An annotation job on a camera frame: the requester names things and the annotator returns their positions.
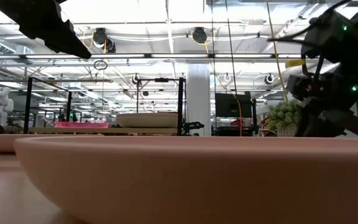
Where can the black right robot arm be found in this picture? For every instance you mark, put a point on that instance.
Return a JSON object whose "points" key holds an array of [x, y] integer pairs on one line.
{"points": [[353, 46]]}

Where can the large pink bowl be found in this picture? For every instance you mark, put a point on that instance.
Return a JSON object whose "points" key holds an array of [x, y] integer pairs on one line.
{"points": [[197, 180]]}

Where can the black monitor on stand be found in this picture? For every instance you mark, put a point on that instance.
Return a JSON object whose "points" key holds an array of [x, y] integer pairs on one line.
{"points": [[228, 105]]}

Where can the white robot figure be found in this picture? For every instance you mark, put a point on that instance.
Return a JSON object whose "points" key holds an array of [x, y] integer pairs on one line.
{"points": [[0, 105]]}

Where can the pink matte plate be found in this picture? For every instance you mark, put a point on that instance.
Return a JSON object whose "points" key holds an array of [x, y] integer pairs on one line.
{"points": [[2, 143]]}

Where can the wooden shelf with black frame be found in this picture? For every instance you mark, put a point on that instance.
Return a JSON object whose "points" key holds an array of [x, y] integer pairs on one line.
{"points": [[104, 130]]}

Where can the green plant in white pot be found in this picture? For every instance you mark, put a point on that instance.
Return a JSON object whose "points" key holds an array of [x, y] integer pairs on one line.
{"points": [[283, 115]]}

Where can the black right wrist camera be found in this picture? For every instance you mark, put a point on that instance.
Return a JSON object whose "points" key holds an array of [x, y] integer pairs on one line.
{"points": [[298, 87]]}

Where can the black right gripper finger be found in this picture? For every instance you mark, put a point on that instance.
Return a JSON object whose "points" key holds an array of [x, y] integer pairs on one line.
{"points": [[309, 124], [353, 127]]}

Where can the white building column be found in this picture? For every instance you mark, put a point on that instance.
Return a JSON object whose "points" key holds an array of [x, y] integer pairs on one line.
{"points": [[198, 99]]}

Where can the red transparent plate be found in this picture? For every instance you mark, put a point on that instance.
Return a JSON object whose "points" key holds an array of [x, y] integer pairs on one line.
{"points": [[81, 125]]}

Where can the black distant robot gripper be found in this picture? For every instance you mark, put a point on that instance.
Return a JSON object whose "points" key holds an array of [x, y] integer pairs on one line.
{"points": [[193, 126]]}

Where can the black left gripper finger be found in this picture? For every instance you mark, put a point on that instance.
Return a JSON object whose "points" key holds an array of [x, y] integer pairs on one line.
{"points": [[70, 43]]}

